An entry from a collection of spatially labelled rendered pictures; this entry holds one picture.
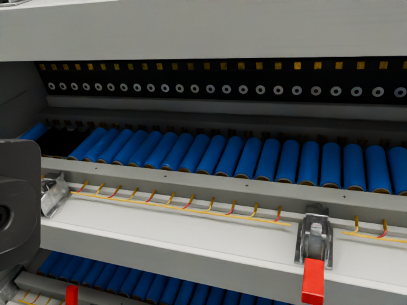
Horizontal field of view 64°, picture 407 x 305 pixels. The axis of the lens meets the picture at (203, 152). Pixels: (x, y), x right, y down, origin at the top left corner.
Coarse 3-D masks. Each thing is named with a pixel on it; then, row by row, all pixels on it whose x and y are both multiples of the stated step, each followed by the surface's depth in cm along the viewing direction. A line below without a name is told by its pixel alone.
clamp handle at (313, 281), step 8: (312, 224) 24; (312, 232) 25; (320, 232) 24; (312, 240) 24; (320, 240) 24; (312, 248) 23; (320, 248) 23; (312, 256) 22; (320, 256) 22; (312, 264) 21; (320, 264) 21; (304, 272) 20; (312, 272) 20; (320, 272) 20; (304, 280) 20; (312, 280) 20; (320, 280) 20; (304, 288) 19; (312, 288) 19; (320, 288) 19; (304, 296) 19; (312, 296) 19; (320, 296) 18; (312, 304) 19; (320, 304) 19
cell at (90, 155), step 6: (108, 132) 42; (114, 132) 42; (102, 138) 41; (108, 138) 41; (114, 138) 42; (96, 144) 40; (102, 144) 40; (108, 144) 41; (90, 150) 39; (96, 150) 39; (102, 150) 40; (84, 156) 38; (90, 156) 38; (96, 156) 39
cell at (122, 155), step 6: (138, 132) 41; (144, 132) 41; (132, 138) 40; (138, 138) 40; (144, 138) 41; (126, 144) 39; (132, 144) 39; (138, 144) 39; (126, 150) 38; (132, 150) 38; (120, 156) 37; (126, 156) 37; (132, 156) 38; (120, 162) 37; (126, 162) 37
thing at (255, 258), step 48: (48, 96) 49; (96, 96) 47; (48, 240) 34; (96, 240) 31; (144, 240) 29; (192, 240) 29; (240, 240) 28; (288, 240) 27; (336, 240) 27; (384, 240) 26; (240, 288) 28; (288, 288) 26; (336, 288) 24; (384, 288) 23
